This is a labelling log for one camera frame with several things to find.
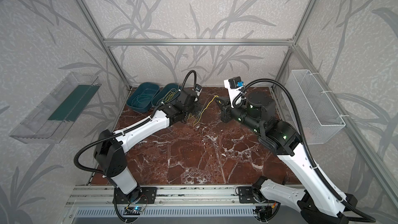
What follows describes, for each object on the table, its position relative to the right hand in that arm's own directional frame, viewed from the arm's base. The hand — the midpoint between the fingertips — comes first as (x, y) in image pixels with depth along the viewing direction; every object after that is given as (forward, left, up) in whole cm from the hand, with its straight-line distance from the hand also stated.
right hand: (217, 93), depth 56 cm
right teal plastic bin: (+38, +35, -43) cm, 67 cm away
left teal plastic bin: (+41, +56, -41) cm, 80 cm away
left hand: (+17, +9, -21) cm, 29 cm away
